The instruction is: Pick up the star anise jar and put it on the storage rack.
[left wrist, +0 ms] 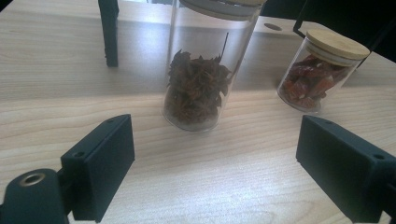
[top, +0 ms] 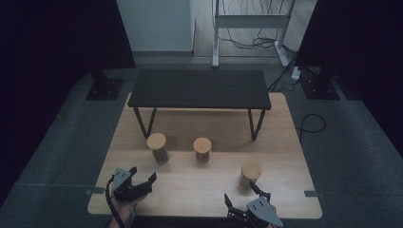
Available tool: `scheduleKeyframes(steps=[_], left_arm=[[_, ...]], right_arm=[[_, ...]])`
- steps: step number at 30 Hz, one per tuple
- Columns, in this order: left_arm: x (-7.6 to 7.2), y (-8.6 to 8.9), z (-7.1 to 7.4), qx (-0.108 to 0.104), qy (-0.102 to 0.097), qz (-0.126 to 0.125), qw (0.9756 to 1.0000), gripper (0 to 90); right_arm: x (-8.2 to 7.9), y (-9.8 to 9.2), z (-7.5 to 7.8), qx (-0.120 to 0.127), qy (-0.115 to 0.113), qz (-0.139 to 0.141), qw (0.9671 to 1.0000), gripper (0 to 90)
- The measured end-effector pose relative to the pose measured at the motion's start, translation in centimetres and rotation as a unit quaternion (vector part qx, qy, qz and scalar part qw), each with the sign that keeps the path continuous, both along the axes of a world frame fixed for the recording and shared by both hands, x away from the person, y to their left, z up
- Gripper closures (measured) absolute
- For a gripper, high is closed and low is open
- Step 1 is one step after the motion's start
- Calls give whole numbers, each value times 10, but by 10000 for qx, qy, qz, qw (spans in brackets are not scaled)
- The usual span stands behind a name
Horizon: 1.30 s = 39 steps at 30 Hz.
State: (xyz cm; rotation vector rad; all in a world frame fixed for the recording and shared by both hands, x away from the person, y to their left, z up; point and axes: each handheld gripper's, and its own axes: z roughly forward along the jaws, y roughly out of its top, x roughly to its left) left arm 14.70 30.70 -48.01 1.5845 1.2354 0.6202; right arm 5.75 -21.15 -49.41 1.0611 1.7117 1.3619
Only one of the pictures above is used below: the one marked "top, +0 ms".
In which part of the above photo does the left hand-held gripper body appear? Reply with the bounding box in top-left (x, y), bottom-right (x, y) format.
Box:
top-left (111, 167), bottom-right (153, 202)

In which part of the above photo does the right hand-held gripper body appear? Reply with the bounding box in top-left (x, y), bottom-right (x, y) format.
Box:
top-left (226, 196), bottom-right (284, 228)

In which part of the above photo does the wide glass jar wooden lid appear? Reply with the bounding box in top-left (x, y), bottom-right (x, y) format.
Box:
top-left (239, 161), bottom-right (263, 190)

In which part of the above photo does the tall glass jar wooden lid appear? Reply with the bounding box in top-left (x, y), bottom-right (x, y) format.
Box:
top-left (145, 132), bottom-right (170, 165)

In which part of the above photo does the small glass jar wooden lid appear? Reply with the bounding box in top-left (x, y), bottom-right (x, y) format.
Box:
top-left (192, 137), bottom-right (213, 164)

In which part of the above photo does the black shelf with metal legs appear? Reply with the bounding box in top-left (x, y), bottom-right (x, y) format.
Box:
top-left (126, 68), bottom-right (273, 142)

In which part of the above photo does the person's left hand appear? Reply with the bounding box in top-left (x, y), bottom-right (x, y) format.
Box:
top-left (108, 194), bottom-right (148, 228)

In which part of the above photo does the black stand base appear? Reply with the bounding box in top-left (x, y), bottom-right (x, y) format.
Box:
top-left (85, 67), bottom-right (125, 102)
top-left (298, 66), bottom-right (341, 102)

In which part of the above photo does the left hand-held gripper black cable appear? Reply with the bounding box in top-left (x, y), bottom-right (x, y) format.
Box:
top-left (105, 175), bottom-right (126, 228)

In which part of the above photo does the looped black floor cable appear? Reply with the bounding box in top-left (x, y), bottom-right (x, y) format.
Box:
top-left (295, 113), bottom-right (327, 143)

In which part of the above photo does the black power strip cable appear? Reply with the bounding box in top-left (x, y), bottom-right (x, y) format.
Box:
top-left (267, 60), bottom-right (297, 93)

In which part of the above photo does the black floor cable bundle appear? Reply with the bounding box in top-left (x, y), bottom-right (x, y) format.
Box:
top-left (218, 0), bottom-right (298, 51)

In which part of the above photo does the white desk frame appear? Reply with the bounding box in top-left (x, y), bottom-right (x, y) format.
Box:
top-left (211, 0), bottom-right (297, 69)

